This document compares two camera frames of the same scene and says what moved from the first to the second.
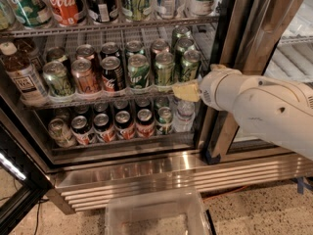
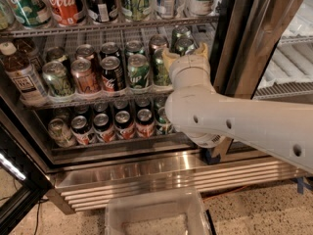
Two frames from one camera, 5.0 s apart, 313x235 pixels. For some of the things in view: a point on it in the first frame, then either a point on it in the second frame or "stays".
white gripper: [211, 89] → [190, 64]
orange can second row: [85, 52] stays
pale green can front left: [57, 78] stays
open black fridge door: [24, 175] stays
